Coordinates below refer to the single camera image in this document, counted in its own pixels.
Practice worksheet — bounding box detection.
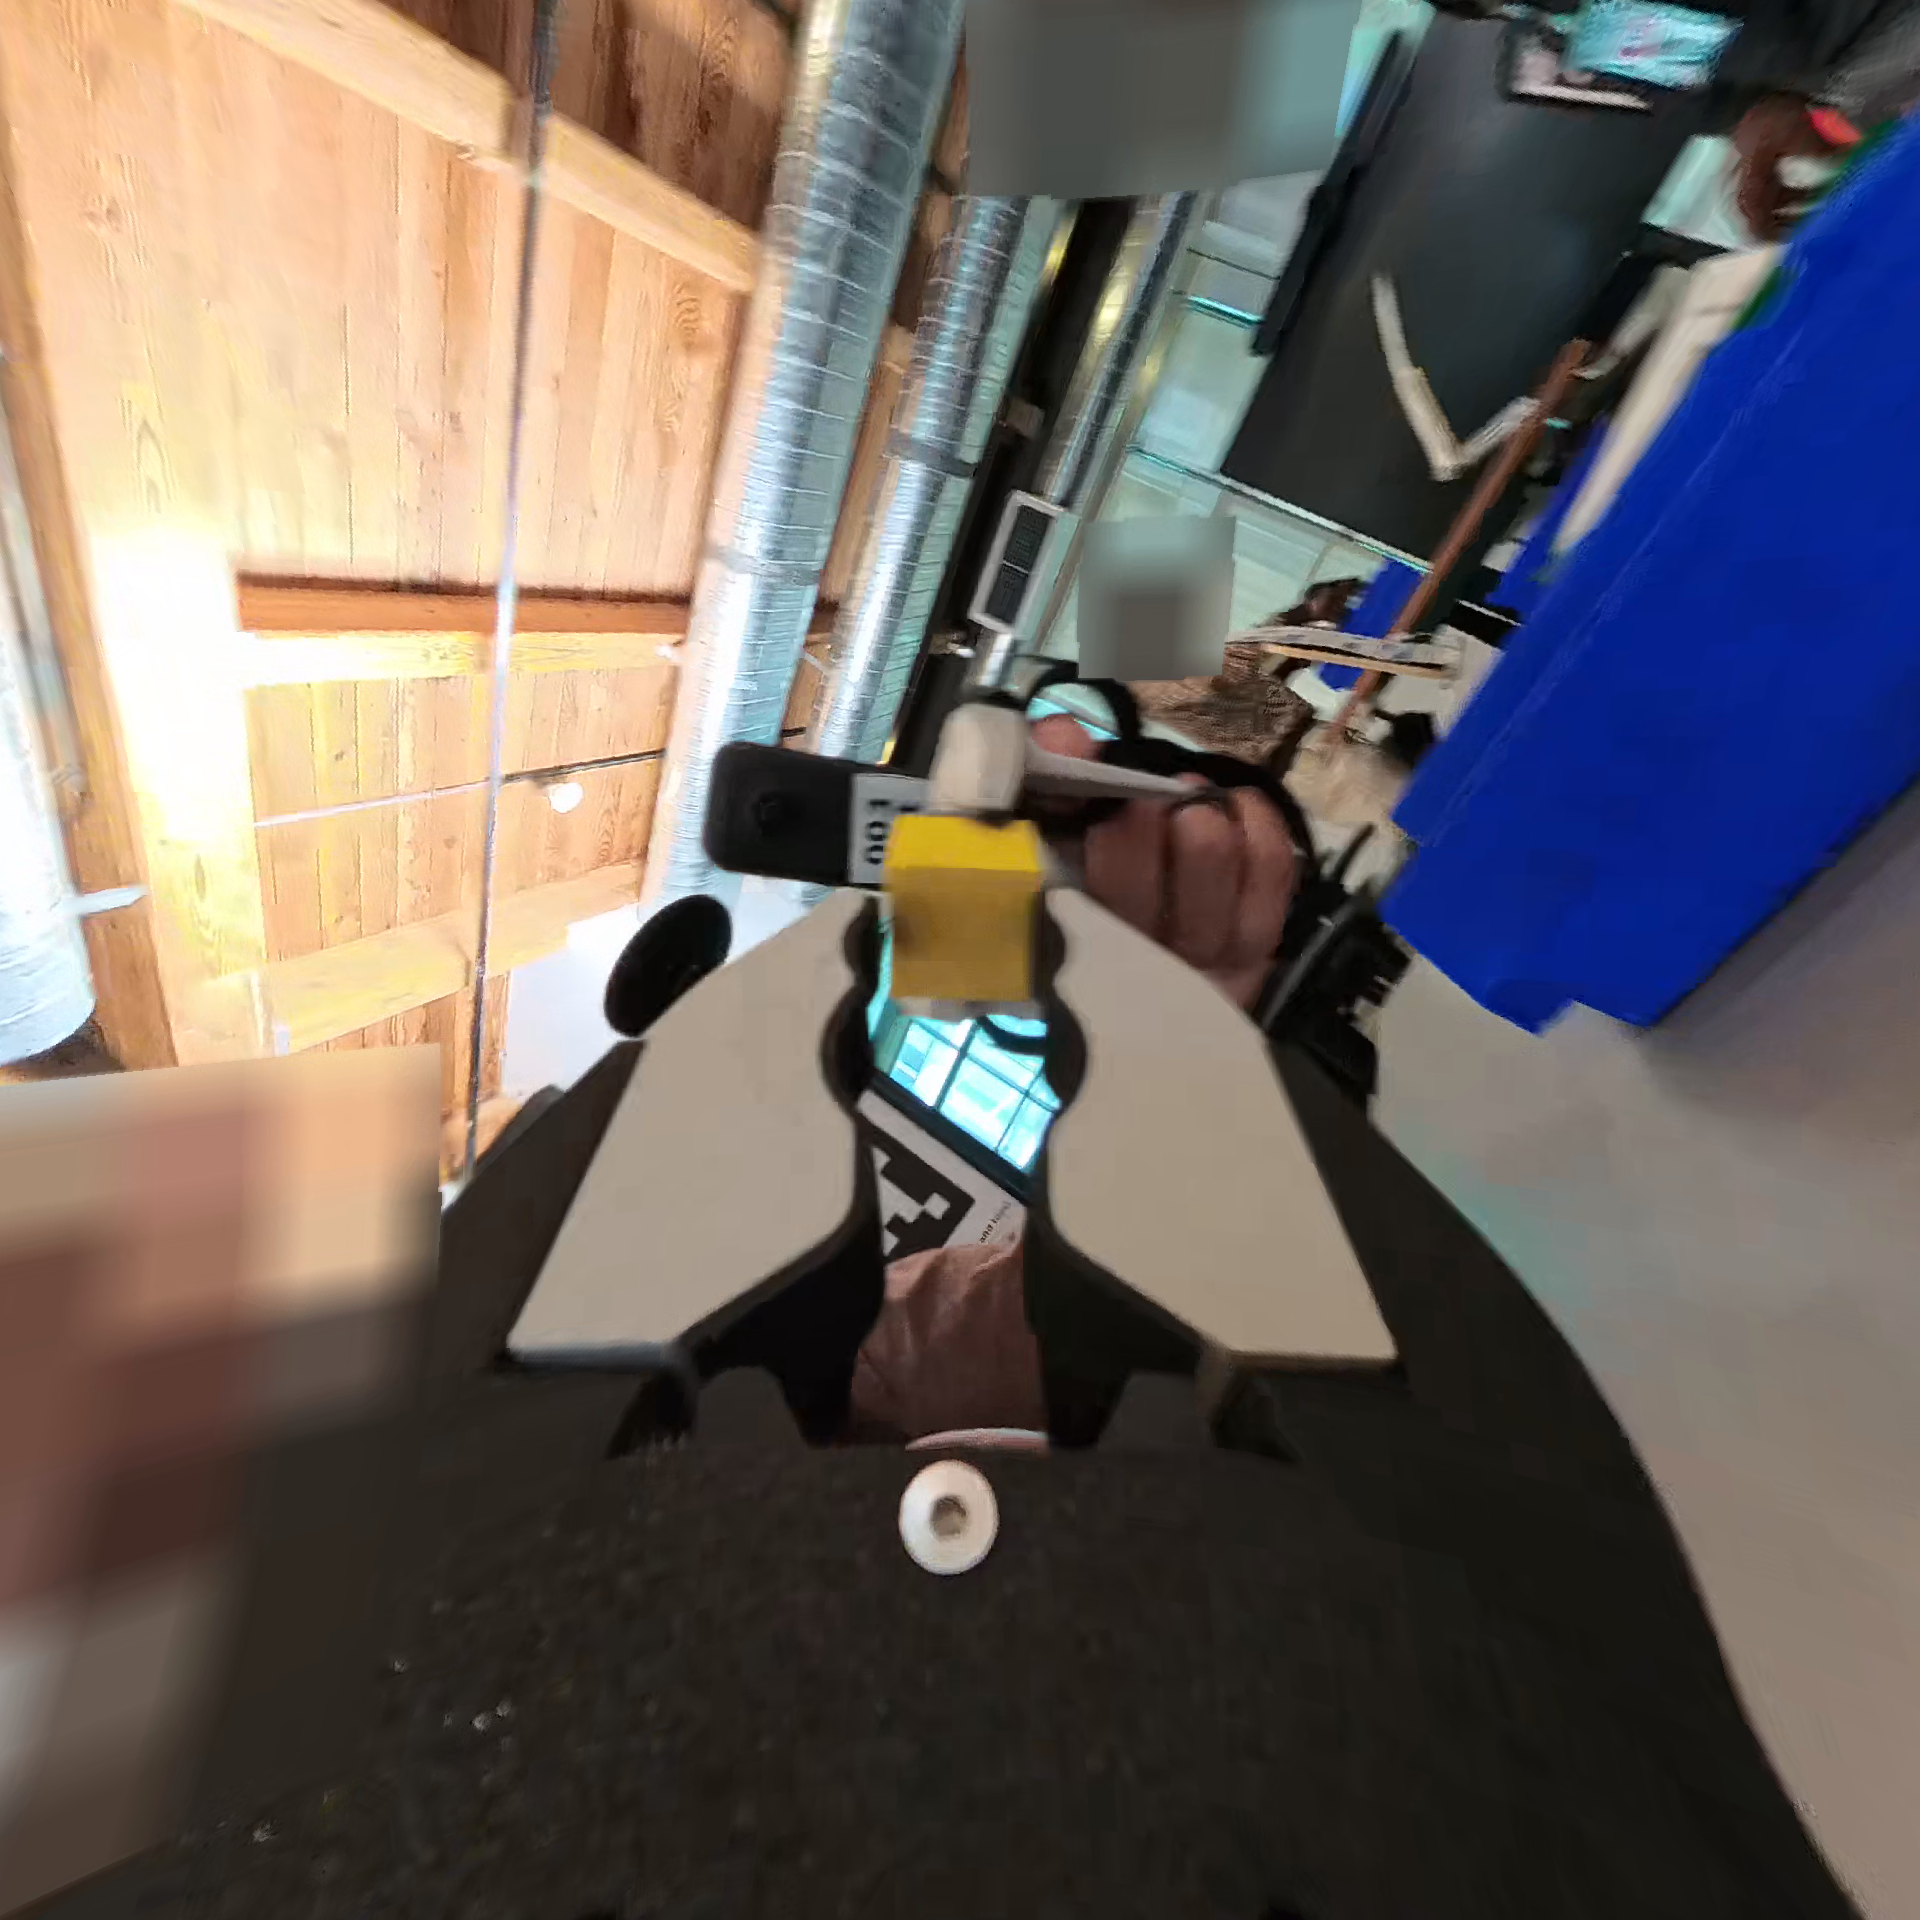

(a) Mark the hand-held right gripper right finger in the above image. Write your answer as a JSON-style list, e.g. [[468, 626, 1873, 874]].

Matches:
[[1020, 894, 1396, 1388]]

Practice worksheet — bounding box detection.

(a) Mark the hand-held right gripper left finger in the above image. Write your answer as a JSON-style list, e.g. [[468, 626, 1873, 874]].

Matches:
[[506, 901, 888, 1388]]

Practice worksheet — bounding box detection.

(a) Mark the yellow wooden block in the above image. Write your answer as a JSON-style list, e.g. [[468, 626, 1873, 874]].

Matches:
[[883, 817, 1052, 1011]]

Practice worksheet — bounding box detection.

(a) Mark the blue plastic bin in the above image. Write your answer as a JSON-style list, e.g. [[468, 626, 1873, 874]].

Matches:
[[1387, 121, 1920, 1038]]

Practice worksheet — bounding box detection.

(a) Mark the grey desk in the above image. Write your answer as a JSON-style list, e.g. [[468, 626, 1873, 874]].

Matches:
[[1351, 857, 1920, 1920]]

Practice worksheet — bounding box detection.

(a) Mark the person's left hand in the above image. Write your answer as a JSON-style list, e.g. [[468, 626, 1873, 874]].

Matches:
[[1074, 766, 1310, 1015]]

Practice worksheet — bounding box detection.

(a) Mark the black round pole weight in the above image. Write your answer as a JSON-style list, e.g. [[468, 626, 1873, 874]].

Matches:
[[608, 897, 736, 1039]]

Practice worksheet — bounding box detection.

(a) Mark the large tag board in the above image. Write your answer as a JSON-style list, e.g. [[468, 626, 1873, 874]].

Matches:
[[863, 1015, 1061, 1248]]

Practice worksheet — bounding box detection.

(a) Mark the person's brown clothing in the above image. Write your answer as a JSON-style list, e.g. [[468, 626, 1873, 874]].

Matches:
[[853, 1248, 1052, 1448]]

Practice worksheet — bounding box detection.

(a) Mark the black monitor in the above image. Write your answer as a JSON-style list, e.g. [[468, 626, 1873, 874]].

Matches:
[[1216, 17, 1777, 578]]

